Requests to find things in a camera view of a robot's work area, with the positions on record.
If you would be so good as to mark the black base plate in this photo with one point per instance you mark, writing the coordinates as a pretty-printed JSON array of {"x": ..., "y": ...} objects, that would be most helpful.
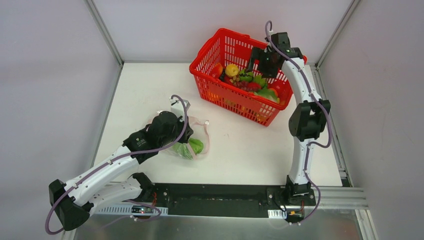
[{"x": 223, "y": 200}]

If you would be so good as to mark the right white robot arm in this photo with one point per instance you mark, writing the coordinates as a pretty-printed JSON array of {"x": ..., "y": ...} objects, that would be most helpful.
[{"x": 310, "y": 117}]

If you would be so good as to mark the green lettuce toy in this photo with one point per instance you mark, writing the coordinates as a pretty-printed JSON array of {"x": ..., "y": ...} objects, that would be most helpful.
[{"x": 269, "y": 94}]

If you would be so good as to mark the aluminium frame rail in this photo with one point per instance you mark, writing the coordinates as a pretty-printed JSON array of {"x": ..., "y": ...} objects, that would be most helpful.
[{"x": 90, "y": 197}]

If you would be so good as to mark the red plastic shopping basket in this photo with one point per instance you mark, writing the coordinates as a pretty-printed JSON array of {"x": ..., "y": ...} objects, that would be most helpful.
[{"x": 230, "y": 47}]

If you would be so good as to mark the red pepper toy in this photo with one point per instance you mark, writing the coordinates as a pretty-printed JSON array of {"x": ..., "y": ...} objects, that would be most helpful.
[{"x": 253, "y": 87}]

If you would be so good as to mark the napa cabbage toy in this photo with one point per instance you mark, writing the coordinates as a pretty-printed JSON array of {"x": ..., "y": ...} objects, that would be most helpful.
[{"x": 189, "y": 150}]

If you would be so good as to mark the clear zip top bag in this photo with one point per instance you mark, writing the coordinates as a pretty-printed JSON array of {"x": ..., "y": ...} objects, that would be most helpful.
[{"x": 200, "y": 132}]

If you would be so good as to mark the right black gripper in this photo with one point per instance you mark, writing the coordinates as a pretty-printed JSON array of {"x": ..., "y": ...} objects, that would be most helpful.
[{"x": 257, "y": 60}]

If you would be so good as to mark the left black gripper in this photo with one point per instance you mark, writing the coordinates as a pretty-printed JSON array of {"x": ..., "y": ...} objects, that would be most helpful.
[{"x": 185, "y": 133}]

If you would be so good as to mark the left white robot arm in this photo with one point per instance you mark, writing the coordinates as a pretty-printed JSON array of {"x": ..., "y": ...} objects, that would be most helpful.
[{"x": 64, "y": 217}]

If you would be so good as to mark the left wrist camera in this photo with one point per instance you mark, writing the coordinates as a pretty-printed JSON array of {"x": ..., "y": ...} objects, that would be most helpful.
[{"x": 176, "y": 106}]

